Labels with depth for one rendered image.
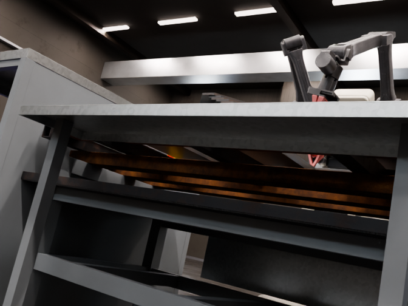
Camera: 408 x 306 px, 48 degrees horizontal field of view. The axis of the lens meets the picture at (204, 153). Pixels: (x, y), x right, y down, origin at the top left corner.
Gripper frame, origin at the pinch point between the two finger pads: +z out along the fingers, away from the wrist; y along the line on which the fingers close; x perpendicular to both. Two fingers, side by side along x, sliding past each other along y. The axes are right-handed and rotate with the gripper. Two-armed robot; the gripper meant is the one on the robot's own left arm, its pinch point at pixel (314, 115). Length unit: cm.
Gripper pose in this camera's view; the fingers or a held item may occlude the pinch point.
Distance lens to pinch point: 169.5
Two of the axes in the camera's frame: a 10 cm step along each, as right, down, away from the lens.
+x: 5.5, 3.0, 7.8
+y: 7.3, 2.8, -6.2
